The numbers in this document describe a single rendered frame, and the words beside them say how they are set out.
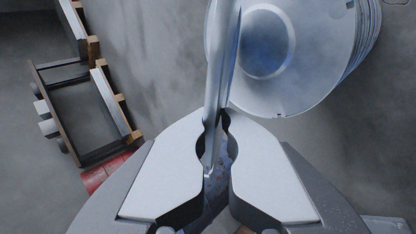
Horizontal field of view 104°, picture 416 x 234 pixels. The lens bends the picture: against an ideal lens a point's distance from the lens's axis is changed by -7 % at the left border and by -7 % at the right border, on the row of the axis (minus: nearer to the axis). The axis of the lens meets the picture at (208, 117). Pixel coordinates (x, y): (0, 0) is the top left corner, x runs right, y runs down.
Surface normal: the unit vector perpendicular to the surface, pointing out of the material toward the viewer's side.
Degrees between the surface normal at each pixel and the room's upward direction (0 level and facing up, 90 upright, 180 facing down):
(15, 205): 90
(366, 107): 0
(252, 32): 0
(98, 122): 90
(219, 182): 92
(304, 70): 0
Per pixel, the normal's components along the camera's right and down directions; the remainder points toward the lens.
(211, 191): 0.56, -0.23
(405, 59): -0.73, 0.37
